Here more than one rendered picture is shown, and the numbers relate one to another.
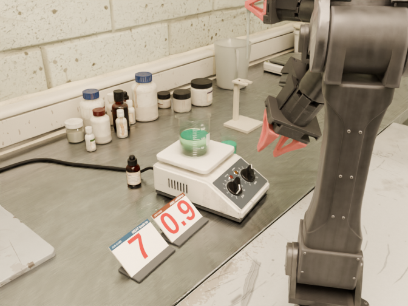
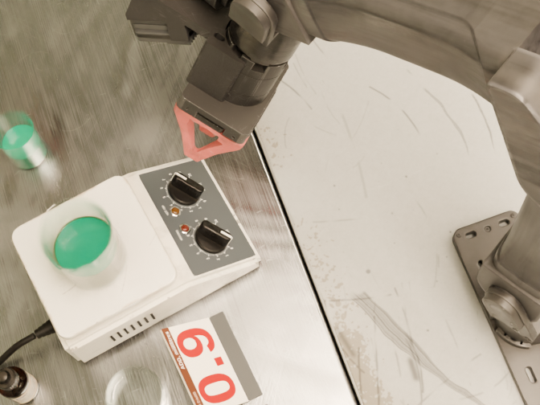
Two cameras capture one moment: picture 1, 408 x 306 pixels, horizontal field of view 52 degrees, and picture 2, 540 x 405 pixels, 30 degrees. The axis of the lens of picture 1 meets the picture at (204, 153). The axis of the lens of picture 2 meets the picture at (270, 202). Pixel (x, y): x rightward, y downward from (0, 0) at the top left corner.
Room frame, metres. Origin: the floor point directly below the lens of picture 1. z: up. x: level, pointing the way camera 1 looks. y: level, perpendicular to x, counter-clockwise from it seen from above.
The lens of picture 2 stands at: (0.43, 0.15, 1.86)
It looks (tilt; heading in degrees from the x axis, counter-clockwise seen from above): 70 degrees down; 308
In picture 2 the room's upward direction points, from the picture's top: 9 degrees counter-clockwise
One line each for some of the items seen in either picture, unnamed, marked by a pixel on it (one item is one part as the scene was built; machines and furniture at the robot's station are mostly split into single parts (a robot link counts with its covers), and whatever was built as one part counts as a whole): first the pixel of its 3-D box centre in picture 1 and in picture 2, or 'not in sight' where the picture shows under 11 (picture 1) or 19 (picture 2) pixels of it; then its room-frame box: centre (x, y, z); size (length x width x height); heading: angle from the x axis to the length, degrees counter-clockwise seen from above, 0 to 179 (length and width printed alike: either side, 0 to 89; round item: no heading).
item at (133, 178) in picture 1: (133, 169); (13, 382); (0.76, 0.15, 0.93); 0.03 x 0.03 x 0.07
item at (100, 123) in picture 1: (100, 125); not in sight; (0.97, 0.26, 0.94); 0.05 x 0.05 x 0.09
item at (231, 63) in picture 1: (232, 65); not in sight; (1.40, -0.10, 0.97); 0.18 x 0.13 x 0.15; 6
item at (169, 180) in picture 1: (207, 175); (128, 255); (0.73, -0.01, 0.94); 0.22 x 0.13 x 0.08; 58
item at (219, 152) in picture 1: (196, 152); (93, 255); (0.74, 0.02, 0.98); 0.12 x 0.12 x 0.01; 58
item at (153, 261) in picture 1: (142, 248); not in sight; (0.53, 0.10, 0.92); 0.09 x 0.06 x 0.04; 145
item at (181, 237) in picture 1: (180, 218); (211, 362); (0.61, 0.04, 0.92); 0.09 x 0.06 x 0.04; 145
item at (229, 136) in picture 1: (228, 143); (20, 141); (0.89, -0.06, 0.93); 0.04 x 0.04 x 0.06
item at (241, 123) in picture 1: (244, 103); not in sight; (1.07, -0.11, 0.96); 0.08 x 0.08 x 0.13; 50
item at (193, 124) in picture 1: (192, 135); (84, 250); (0.74, 0.02, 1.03); 0.07 x 0.06 x 0.08; 108
